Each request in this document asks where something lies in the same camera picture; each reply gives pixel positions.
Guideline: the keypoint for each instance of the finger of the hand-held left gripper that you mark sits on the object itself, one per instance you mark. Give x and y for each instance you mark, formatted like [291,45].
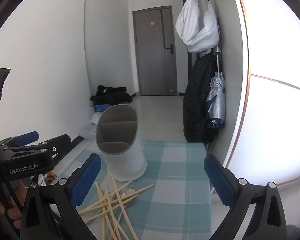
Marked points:
[57,142]
[27,136]

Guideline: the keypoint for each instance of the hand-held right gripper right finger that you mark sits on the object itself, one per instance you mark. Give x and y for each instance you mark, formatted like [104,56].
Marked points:
[220,180]

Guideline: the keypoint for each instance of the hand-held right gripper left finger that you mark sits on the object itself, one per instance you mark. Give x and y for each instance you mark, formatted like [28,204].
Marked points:
[86,180]

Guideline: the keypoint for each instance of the pile of bamboo chopsticks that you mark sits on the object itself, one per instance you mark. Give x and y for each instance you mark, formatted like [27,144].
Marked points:
[116,200]

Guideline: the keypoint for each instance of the metal spoon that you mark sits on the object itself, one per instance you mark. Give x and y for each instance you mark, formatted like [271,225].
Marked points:
[128,192]

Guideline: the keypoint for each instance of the white grey utensil holder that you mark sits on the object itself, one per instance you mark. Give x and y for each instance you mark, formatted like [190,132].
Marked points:
[125,160]

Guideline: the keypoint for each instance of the white shoulder bag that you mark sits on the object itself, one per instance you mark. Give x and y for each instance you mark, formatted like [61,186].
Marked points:
[190,22]

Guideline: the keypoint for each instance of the person's left hand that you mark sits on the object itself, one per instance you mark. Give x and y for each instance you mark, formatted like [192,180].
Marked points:
[13,217]

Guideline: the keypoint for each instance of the white printed shoe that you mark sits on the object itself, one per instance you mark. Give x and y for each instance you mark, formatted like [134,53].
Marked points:
[42,180]

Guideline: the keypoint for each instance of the brown shoe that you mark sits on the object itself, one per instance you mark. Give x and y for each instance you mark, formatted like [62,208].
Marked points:
[51,175]

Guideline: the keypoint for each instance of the white plastic package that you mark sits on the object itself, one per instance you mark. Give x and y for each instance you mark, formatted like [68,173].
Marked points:
[96,118]

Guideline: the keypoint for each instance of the teal checked placemat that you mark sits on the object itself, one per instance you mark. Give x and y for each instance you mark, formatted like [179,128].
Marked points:
[170,180]

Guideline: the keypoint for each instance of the blue cardboard box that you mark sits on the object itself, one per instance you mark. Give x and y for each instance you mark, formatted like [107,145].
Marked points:
[101,108]

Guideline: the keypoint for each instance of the black clothes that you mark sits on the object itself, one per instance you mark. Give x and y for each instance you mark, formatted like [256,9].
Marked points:
[110,96]

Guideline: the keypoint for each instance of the silver folded umbrella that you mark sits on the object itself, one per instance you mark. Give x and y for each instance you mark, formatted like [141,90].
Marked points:
[216,100]

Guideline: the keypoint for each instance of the black backpack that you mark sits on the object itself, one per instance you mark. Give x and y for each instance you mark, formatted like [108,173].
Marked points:
[195,100]

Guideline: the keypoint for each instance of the grey door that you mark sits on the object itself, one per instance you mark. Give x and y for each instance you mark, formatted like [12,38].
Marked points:
[150,55]

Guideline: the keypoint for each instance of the frosted glass panel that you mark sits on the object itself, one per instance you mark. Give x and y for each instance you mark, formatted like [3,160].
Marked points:
[277,42]

